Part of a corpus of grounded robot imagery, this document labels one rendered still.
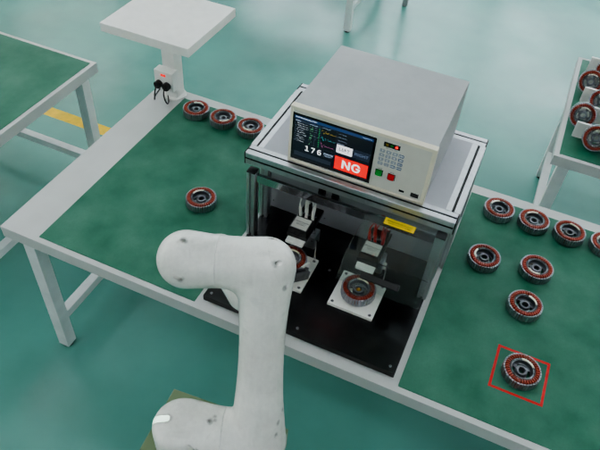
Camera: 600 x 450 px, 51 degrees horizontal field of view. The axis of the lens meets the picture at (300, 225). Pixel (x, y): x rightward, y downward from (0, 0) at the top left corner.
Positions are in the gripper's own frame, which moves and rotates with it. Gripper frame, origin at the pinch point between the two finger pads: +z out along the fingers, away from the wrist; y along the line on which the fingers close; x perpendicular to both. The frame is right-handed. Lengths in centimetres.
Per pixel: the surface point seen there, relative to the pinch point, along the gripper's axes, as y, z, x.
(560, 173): -77, 108, -42
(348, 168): -11.2, -5.3, -36.0
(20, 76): 155, 46, -18
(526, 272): -72, 33, -14
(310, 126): 2.1, -10.7, -45.1
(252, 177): 18.5, -2.9, -22.9
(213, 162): 50, 37, -13
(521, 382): -78, -5, 7
